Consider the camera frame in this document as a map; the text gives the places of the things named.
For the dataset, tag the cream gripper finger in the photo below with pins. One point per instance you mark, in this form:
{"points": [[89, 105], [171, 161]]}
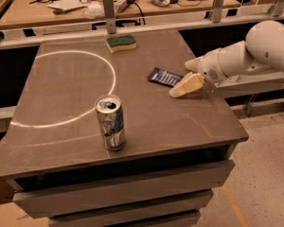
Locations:
{"points": [[191, 82], [192, 65]]}

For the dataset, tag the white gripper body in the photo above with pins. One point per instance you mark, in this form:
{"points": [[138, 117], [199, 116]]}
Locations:
{"points": [[210, 65]]}

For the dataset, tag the blue rxbar wrapper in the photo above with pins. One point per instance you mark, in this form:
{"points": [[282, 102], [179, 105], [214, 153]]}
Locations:
{"points": [[164, 77]]}

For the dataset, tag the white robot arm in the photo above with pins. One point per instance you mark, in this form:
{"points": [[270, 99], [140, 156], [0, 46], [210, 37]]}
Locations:
{"points": [[262, 50]]}

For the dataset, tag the green yellow sponge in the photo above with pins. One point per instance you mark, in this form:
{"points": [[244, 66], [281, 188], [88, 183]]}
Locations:
{"points": [[121, 43]]}

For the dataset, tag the silver blue drink can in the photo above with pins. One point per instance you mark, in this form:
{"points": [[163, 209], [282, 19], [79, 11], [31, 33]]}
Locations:
{"points": [[111, 122]]}

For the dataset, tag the white paper sheet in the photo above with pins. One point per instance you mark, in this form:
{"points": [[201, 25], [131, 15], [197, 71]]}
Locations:
{"points": [[67, 4]]}

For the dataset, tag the grey drawer cabinet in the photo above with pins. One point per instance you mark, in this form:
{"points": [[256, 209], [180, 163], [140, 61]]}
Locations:
{"points": [[160, 190]]}

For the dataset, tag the metal upright bracket right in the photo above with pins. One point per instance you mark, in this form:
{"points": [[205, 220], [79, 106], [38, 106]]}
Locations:
{"points": [[216, 11]]}

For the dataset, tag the metal upright bracket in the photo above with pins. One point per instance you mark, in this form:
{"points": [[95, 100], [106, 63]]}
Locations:
{"points": [[109, 12], [216, 11]]}

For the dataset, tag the metal upright bracket centre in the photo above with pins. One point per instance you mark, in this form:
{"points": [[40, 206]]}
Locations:
{"points": [[109, 12]]}

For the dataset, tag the metal rail frame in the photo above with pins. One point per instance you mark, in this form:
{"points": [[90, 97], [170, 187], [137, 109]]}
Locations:
{"points": [[179, 21]]}

